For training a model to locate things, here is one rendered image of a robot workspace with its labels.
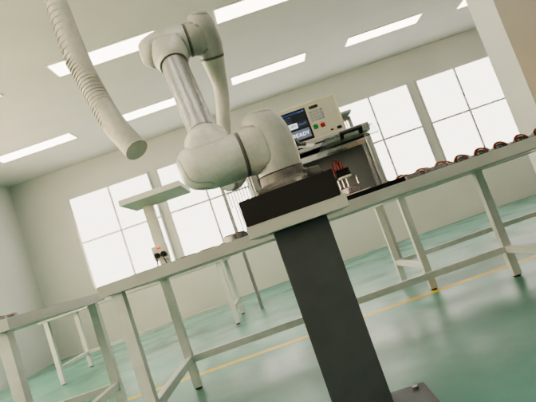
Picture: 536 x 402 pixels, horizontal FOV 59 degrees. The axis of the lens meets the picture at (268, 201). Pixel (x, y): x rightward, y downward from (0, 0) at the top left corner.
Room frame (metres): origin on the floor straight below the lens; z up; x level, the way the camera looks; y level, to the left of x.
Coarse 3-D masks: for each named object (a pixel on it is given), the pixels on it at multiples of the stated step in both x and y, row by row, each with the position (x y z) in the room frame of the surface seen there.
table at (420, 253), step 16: (496, 144) 3.57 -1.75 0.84; (400, 176) 3.56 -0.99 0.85; (416, 192) 3.93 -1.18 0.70; (400, 208) 3.48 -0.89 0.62; (384, 224) 4.25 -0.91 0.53; (416, 240) 3.47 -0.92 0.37; (464, 240) 4.27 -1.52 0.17; (416, 256) 4.26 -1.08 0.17; (400, 272) 4.25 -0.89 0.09; (432, 288) 3.47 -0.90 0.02
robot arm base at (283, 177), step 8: (288, 168) 1.53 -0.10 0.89; (296, 168) 1.54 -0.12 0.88; (304, 168) 1.56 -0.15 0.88; (312, 168) 1.56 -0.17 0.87; (320, 168) 1.56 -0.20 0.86; (264, 176) 1.55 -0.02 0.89; (272, 176) 1.53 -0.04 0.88; (280, 176) 1.52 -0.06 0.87; (288, 176) 1.53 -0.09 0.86; (296, 176) 1.51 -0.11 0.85; (304, 176) 1.50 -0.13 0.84; (264, 184) 1.56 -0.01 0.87; (272, 184) 1.53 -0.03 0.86; (280, 184) 1.52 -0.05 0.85; (256, 192) 1.54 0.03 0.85; (264, 192) 1.53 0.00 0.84
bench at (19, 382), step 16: (64, 304) 2.47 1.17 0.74; (80, 304) 2.66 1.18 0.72; (96, 304) 2.97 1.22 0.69; (0, 320) 1.94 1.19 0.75; (16, 320) 2.01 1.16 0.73; (32, 320) 2.13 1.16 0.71; (96, 320) 2.95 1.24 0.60; (0, 336) 1.97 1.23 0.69; (0, 352) 1.97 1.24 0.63; (16, 352) 2.00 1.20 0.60; (112, 352) 3.00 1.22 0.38; (16, 368) 1.97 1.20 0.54; (112, 368) 2.95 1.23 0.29; (16, 384) 1.97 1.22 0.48; (112, 384) 2.92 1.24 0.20; (16, 400) 1.97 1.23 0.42; (32, 400) 2.02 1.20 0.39; (64, 400) 2.96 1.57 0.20; (80, 400) 2.95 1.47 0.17; (96, 400) 2.61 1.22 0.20
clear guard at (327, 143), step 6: (366, 126) 2.21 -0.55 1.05; (372, 126) 2.20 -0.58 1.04; (354, 132) 2.20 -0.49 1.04; (366, 132) 2.18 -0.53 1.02; (372, 132) 2.17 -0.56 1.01; (330, 138) 2.21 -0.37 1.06; (336, 138) 2.20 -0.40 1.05; (348, 138) 2.18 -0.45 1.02; (354, 138) 2.17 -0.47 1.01; (324, 144) 2.35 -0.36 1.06; (330, 144) 2.18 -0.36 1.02; (336, 144) 2.17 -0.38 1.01
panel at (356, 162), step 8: (344, 152) 2.57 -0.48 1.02; (352, 152) 2.57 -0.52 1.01; (360, 152) 2.58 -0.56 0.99; (320, 160) 2.57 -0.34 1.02; (328, 160) 2.57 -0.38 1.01; (344, 160) 2.57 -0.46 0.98; (352, 160) 2.57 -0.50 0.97; (360, 160) 2.58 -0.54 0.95; (328, 168) 2.57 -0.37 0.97; (336, 168) 2.57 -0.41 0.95; (352, 168) 2.57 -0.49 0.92; (360, 168) 2.57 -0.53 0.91; (368, 168) 2.58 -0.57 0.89; (352, 176) 2.57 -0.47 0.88; (360, 176) 2.57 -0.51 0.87; (368, 176) 2.58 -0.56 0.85; (352, 184) 2.57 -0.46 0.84; (368, 184) 2.58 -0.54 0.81
